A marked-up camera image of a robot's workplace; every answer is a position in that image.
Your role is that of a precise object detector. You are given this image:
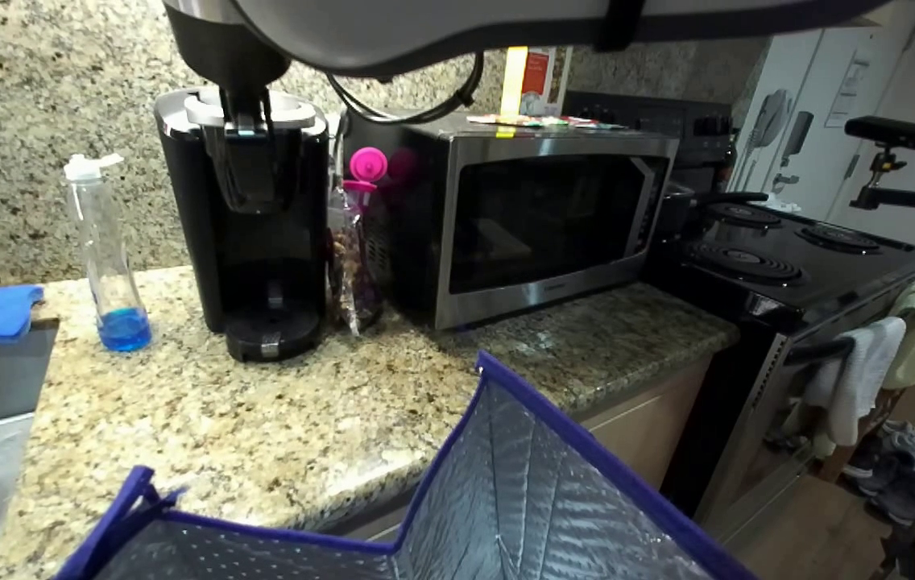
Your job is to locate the white towel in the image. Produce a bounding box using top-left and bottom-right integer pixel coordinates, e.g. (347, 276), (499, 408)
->
(811, 312), (907, 456)

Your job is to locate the clear bag of snacks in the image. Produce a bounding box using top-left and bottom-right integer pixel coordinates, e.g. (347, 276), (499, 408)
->
(321, 107), (391, 337)

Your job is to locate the black stainless microwave oven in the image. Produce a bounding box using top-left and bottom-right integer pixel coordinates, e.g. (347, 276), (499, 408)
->
(339, 101), (686, 337)

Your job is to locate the pink reusable coffee pod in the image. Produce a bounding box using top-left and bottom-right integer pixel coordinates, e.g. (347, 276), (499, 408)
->
(344, 146), (393, 199)

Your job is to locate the clear bottle with blue liquid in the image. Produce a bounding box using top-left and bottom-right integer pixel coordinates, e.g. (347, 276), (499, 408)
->
(61, 152), (153, 359)

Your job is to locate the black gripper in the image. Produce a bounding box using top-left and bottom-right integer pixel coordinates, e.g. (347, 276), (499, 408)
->
(215, 79), (278, 141)

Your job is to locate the purple insulated bag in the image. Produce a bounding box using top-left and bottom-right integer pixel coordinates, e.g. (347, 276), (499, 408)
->
(51, 351), (757, 580)

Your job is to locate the white refrigerator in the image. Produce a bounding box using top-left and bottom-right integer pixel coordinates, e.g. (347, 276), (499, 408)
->
(727, 26), (915, 236)

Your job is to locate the black coffee maker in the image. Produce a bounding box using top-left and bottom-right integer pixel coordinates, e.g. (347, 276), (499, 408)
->
(150, 79), (332, 367)

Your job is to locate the dark grey bag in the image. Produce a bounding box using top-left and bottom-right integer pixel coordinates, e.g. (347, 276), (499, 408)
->
(840, 417), (915, 527)

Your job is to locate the black electric stove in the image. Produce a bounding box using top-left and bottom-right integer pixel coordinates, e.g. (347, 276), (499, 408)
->
(560, 91), (915, 531)

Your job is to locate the white paper sheet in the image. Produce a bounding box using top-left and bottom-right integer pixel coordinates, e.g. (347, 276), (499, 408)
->
(463, 109), (602, 138)

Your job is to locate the small red white box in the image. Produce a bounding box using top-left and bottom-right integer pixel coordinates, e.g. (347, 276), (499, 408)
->
(497, 42), (581, 120)

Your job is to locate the black stereo camera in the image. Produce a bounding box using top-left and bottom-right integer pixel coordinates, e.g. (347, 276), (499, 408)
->
(840, 114), (915, 156)

